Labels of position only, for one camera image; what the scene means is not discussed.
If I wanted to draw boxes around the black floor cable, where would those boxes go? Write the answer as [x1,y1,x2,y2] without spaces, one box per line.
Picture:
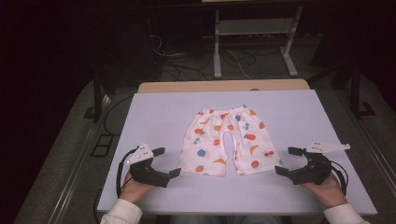
[103,94,134,137]

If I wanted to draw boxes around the person's left hand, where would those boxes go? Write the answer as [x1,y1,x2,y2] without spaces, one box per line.
[119,171,157,204]

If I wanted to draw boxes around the white foam board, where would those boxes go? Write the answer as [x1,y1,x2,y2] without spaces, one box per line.
[96,89,378,217]

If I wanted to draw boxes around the bundle of black floor cables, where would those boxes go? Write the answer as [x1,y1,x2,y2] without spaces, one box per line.
[148,34,281,82]

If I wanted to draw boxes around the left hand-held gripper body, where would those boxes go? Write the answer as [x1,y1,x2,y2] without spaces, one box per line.
[125,143,172,189]

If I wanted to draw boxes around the white metal table frame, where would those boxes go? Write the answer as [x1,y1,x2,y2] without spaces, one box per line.
[213,5,304,79]

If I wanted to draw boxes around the white floor cable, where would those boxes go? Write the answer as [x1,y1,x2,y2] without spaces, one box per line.
[223,49,252,80]

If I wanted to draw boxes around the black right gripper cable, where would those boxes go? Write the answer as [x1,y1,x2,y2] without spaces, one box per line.
[329,160,349,196]

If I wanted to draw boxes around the black metal stand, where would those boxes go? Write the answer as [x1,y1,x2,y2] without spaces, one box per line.
[83,69,108,123]
[348,60,377,119]

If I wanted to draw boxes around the white fruit print shorts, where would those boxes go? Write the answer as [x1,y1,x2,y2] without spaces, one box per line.
[177,105,285,177]

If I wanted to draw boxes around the person's right hand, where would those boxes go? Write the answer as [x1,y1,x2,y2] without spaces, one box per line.
[300,172,348,210]

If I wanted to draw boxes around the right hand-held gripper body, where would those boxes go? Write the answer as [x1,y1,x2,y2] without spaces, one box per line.
[288,139,351,186]

